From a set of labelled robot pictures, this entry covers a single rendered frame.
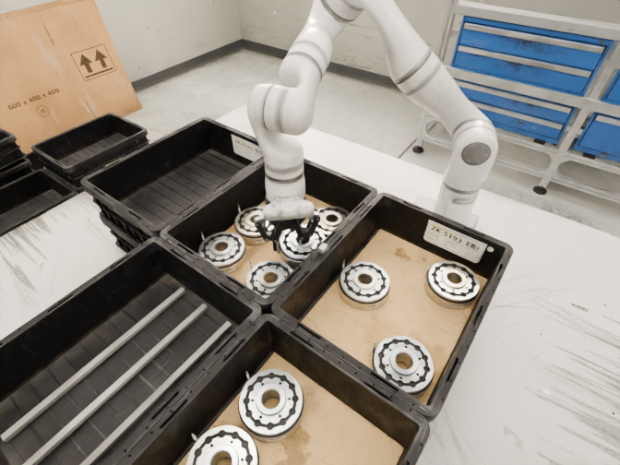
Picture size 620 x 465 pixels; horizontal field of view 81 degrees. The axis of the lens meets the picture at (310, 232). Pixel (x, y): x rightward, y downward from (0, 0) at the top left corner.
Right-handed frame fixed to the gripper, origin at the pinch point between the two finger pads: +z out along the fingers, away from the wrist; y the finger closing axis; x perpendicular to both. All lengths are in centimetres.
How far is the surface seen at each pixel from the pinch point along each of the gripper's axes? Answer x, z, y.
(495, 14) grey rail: -145, -5, -124
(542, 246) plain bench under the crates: -5, 17, -72
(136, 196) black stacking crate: -27.6, 4.6, 38.8
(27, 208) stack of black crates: -85, 50, 111
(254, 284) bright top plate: 9.0, 1.2, 8.0
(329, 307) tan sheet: 14.5, 4.4, -6.7
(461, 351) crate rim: 31.6, -5.6, -23.7
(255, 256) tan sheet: -1.6, 4.4, 7.7
